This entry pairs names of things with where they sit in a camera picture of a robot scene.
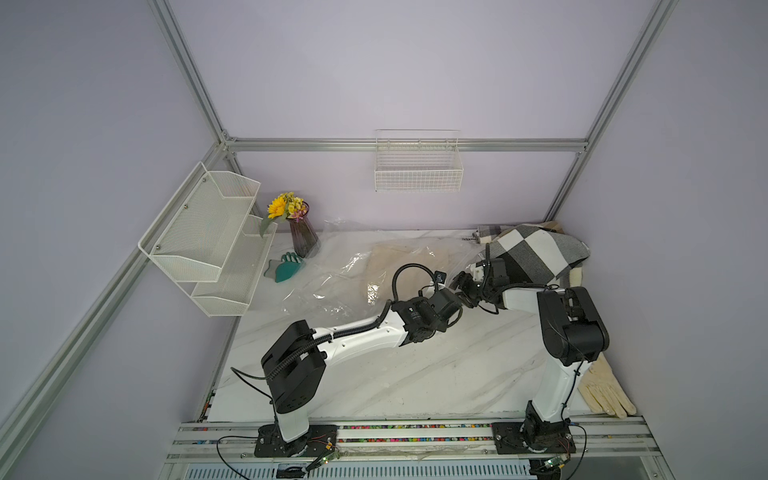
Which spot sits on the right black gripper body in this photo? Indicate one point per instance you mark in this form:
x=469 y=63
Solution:
x=471 y=291

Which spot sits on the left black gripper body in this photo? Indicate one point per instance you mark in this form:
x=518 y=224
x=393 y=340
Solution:
x=441 y=327

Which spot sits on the black cream checked scarf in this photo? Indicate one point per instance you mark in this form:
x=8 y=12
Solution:
x=537 y=252

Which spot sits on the clear plastic vacuum bag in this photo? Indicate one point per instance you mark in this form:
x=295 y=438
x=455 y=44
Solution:
x=349 y=275

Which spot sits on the tan plaid scarf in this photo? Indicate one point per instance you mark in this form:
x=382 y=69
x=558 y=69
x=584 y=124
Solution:
x=552 y=226

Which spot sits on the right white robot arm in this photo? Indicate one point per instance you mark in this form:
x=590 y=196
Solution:
x=573 y=334

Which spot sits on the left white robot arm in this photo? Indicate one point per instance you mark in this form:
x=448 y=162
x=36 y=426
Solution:
x=297 y=361

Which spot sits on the purple ribbed glass vase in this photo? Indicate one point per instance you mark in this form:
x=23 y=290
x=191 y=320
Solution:
x=304 y=237

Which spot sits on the green white work glove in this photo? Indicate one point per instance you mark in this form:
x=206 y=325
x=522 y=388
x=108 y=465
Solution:
x=284 y=268

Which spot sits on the yellow flower bouquet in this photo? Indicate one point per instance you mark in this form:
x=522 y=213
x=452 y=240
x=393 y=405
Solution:
x=287 y=207

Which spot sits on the white two-tier mesh shelf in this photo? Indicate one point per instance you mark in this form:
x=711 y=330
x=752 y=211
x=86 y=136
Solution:
x=208 y=241

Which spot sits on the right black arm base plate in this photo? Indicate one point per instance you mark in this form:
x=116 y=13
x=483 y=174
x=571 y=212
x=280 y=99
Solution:
x=525 y=438

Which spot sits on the white wire wall basket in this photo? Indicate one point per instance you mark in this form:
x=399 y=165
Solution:
x=417 y=161

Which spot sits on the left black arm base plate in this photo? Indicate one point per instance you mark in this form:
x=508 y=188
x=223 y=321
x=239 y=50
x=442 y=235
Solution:
x=294 y=443

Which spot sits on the aluminium front rail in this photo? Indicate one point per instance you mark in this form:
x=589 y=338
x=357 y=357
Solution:
x=589 y=436

